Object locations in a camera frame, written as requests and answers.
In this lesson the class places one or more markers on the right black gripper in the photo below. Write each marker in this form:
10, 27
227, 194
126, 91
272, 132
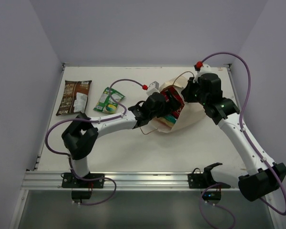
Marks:
187, 91

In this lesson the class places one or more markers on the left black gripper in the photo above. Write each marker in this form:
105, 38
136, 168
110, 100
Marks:
170, 103

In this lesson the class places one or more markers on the red snack packet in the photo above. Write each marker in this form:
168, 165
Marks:
175, 95

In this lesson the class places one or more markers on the teal snack packet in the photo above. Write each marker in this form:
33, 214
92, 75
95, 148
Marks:
170, 118

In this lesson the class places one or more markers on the beige paper bag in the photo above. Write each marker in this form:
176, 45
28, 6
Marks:
190, 114

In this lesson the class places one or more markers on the green snack packet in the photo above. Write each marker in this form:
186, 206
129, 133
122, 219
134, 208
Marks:
108, 101

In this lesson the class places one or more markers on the brown candy packet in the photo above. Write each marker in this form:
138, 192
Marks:
75, 97

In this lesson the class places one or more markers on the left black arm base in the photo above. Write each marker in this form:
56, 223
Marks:
92, 180

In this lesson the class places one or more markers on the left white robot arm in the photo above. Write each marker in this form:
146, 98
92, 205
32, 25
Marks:
80, 136

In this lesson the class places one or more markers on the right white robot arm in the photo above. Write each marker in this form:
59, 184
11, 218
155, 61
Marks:
264, 175

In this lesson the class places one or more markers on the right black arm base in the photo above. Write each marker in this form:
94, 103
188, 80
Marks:
205, 180

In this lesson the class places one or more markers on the right black control box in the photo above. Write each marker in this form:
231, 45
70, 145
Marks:
212, 197

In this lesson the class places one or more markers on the black control box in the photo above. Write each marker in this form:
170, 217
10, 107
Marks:
212, 197
79, 196

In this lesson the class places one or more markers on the left black control box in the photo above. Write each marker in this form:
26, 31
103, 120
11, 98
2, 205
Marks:
79, 196

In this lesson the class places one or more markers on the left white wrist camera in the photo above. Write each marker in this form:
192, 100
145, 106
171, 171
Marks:
153, 88

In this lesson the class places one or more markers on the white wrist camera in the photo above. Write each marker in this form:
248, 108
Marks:
153, 88
201, 69

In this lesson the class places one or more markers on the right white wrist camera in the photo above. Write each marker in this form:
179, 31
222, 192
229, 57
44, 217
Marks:
201, 69

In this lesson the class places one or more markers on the aluminium front rail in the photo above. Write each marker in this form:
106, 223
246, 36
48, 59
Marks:
132, 181

